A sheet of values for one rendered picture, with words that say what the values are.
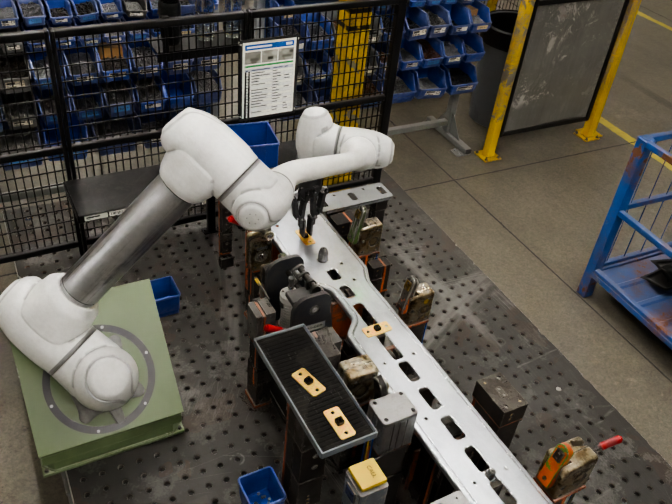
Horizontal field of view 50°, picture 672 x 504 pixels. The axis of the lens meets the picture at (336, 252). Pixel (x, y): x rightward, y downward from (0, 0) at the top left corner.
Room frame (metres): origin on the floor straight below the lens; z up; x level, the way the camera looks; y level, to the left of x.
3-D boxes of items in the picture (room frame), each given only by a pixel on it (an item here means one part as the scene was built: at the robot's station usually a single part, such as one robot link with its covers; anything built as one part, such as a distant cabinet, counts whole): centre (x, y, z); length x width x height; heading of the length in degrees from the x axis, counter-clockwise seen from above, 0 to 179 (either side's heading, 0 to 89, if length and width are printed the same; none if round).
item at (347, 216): (2.05, -0.01, 0.84); 0.11 x 0.10 x 0.28; 122
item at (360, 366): (1.27, -0.09, 0.89); 0.13 x 0.11 x 0.38; 122
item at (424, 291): (1.64, -0.26, 0.87); 0.12 x 0.09 x 0.35; 122
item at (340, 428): (1.02, -0.05, 1.17); 0.08 x 0.04 x 0.01; 34
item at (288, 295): (1.47, 0.09, 0.94); 0.18 x 0.13 x 0.49; 32
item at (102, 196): (2.15, 0.51, 1.02); 0.90 x 0.22 x 0.03; 122
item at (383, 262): (1.82, -0.14, 0.84); 0.11 x 0.08 x 0.29; 122
